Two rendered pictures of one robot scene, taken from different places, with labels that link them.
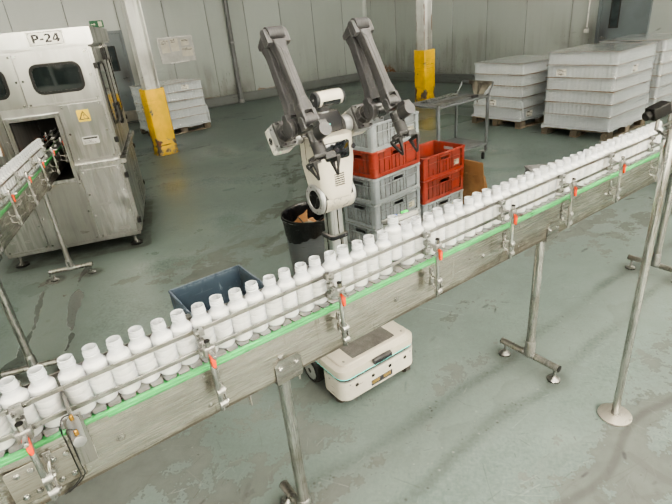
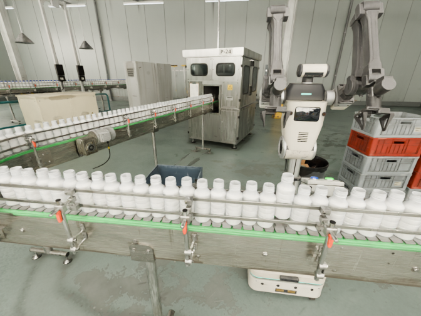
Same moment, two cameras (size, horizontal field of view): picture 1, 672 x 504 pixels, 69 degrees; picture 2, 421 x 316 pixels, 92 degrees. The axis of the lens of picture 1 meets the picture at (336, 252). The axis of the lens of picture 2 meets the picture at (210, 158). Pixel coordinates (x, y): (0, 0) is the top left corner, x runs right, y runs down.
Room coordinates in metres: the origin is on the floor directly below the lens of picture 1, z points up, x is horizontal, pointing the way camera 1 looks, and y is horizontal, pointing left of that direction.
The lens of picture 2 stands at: (1.00, -0.42, 1.51)
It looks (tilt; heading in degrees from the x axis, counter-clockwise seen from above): 22 degrees down; 41
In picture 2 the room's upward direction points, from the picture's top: straight up
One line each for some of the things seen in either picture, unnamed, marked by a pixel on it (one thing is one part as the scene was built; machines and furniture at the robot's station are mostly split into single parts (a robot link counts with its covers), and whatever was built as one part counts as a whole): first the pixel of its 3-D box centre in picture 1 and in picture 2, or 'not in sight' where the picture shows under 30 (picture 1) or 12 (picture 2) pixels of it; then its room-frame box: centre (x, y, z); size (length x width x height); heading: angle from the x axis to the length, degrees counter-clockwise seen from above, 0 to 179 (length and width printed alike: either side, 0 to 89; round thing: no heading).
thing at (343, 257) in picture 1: (344, 268); (218, 200); (1.50, -0.02, 1.08); 0.06 x 0.06 x 0.17
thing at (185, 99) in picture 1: (171, 106); not in sight; (10.90, 3.21, 0.50); 1.24 x 1.03 x 1.00; 127
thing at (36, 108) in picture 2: not in sight; (66, 123); (2.14, 4.45, 0.59); 1.10 x 0.62 x 1.18; 16
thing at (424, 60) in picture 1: (424, 75); not in sight; (11.56, -2.38, 0.55); 0.40 x 0.40 x 1.10; 34
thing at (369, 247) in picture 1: (369, 257); (250, 202); (1.57, -0.12, 1.08); 0.06 x 0.06 x 0.17
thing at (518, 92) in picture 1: (519, 89); not in sight; (8.62, -3.41, 0.50); 1.23 x 1.05 x 1.00; 122
